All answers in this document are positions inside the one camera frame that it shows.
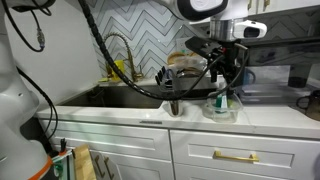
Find gold cabinet door handle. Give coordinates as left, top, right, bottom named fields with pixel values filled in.
left=94, top=154, right=103, bottom=178
left=103, top=156, right=115, bottom=180

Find blue translucent pitcher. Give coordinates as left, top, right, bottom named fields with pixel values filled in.
left=239, top=68, right=257, bottom=94

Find white base cabinet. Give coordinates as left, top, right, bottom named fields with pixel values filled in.
left=39, top=118, right=320, bottom=180

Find bottle with green liquid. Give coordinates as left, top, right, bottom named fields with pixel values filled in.
left=214, top=93, right=230, bottom=114

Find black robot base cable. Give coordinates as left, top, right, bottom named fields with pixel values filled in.
left=16, top=66, right=59, bottom=141

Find black cable with metal connector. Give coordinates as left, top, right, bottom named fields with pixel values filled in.
left=0, top=0, right=56, bottom=53

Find white drawer front with handle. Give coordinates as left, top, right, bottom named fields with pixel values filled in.
left=169, top=129, right=320, bottom=180

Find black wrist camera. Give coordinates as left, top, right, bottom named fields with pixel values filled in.
left=184, top=36, right=219, bottom=59

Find dark glass mug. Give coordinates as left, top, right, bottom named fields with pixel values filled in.
left=295, top=89, right=320, bottom=122

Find light wooden board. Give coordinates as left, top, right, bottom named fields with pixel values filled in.
left=72, top=143, right=98, bottom=180

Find stainless steel cup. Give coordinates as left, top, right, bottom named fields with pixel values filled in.
left=167, top=99, right=184, bottom=118

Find grey stacked trays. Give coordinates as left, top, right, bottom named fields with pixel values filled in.
left=241, top=83, right=318, bottom=105

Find white wall outlet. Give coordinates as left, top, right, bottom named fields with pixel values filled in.
left=175, top=37, right=193, bottom=54

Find stainless steel sink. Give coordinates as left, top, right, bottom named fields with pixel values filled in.
left=61, top=84, right=166, bottom=109

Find clear plastic tub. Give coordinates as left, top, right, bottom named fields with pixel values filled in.
left=173, top=55, right=205, bottom=70

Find black steel drying rack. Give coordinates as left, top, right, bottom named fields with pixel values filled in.
left=154, top=66, right=234, bottom=101

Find black countertop appliance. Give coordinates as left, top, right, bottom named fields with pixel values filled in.
left=235, top=35, right=320, bottom=89

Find white teal equipment frame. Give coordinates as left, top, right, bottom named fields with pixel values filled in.
left=51, top=149, right=77, bottom=180

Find white drawer front without handle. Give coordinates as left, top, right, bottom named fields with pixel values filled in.
left=43, top=120, right=172, bottom=161

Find gold drawer handle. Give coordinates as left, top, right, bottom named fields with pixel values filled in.
left=213, top=150, right=261, bottom=164

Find round wooden board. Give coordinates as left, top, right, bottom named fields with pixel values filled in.
left=167, top=51, right=188, bottom=66

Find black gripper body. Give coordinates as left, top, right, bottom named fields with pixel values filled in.
left=212, top=46, right=243, bottom=80

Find brown wooden bowl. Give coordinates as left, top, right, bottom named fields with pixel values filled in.
left=176, top=66, right=204, bottom=78

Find gold spring kitchen faucet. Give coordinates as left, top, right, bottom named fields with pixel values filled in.
left=103, top=31, right=144, bottom=84

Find white upper cabinet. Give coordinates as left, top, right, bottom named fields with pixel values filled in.
left=246, top=0, right=320, bottom=18

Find thick black corrugated hose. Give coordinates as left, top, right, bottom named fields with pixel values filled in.
left=78, top=0, right=251, bottom=101

